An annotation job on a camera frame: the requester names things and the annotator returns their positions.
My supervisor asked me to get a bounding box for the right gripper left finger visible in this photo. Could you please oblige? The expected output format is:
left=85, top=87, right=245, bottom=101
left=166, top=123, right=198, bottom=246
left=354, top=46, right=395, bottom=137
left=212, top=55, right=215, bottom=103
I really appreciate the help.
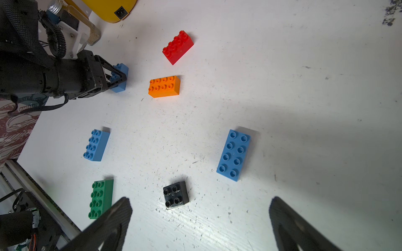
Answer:
left=62, top=197, right=133, bottom=251

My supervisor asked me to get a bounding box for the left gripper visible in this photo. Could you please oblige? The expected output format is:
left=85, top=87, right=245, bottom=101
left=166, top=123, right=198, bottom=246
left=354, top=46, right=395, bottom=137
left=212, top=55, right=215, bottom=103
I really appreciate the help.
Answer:
left=77, top=50, right=128, bottom=98

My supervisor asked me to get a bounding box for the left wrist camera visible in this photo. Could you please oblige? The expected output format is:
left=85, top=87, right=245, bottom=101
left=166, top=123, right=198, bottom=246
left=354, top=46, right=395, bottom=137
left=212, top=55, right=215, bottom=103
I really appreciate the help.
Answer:
left=38, top=1, right=101, bottom=59

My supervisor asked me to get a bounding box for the yellow pot with lid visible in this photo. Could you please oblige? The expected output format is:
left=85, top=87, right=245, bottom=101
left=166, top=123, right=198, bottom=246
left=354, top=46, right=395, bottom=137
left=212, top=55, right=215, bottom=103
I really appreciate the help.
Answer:
left=82, top=0, right=137, bottom=24

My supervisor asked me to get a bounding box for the red lego brick back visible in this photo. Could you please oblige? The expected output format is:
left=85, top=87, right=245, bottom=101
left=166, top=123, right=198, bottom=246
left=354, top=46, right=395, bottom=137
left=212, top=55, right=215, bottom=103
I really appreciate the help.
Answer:
left=162, top=30, right=194, bottom=65

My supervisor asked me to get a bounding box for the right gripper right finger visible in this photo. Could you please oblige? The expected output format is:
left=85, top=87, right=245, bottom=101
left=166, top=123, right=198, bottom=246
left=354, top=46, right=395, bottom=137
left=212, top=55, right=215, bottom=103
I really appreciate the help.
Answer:
left=269, top=197, right=340, bottom=251

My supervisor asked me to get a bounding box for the orange lego brick centre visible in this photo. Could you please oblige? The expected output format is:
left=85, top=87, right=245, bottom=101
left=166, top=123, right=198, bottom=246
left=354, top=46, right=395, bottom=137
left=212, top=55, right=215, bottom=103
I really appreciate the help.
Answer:
left=148, top=76, right=181, bottom=98

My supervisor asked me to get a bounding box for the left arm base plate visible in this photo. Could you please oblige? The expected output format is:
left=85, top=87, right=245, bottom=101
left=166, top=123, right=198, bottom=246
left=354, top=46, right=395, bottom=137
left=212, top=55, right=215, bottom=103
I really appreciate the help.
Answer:
left=1, top=188, right=62, bottom=251

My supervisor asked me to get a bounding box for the light blue lego brick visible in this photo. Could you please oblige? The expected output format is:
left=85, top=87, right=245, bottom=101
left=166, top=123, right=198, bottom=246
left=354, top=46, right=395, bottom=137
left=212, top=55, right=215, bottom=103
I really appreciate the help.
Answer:
left=217, top=130, right=251, bottom=182

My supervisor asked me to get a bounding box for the dark green lego brick front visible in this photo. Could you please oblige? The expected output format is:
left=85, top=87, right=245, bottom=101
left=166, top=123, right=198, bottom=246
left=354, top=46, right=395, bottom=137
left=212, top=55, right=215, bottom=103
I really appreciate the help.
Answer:
left=88, top=179, right=114, bottom=219

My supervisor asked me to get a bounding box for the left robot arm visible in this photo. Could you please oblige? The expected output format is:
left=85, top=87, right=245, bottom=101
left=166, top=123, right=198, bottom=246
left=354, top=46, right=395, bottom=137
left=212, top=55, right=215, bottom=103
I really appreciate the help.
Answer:
left=1, top=1, right=127, bottom=117

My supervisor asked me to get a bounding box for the black small lego brick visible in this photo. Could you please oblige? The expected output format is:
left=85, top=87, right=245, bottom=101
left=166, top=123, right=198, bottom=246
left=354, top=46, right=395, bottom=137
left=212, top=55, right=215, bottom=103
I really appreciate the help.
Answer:
left=163, top=181, right=189, bottom=210

